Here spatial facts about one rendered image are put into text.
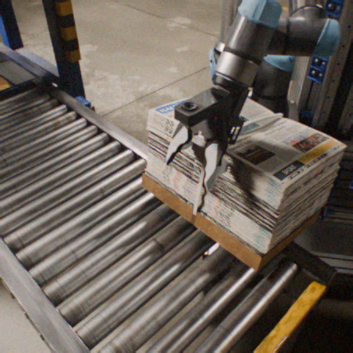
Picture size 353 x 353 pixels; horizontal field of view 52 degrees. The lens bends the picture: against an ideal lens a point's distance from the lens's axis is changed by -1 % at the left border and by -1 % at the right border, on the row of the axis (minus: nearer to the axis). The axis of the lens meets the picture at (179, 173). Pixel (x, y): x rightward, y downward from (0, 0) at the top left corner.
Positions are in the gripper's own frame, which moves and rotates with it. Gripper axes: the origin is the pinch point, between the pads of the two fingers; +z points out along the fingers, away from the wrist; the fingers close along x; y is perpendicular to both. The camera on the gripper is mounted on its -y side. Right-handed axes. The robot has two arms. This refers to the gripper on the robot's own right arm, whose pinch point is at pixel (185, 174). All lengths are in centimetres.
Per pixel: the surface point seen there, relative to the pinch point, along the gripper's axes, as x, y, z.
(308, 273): -25.0, 24.3, 12.0
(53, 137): 62, 12, 18
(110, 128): 52, 26, 9
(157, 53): 230, 216, -18
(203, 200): -0.5, 10.3, 6.3
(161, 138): 14.7, 6.9, -1.9
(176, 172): 8.7, 9.5, 3.8
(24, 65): 122, 28, 7
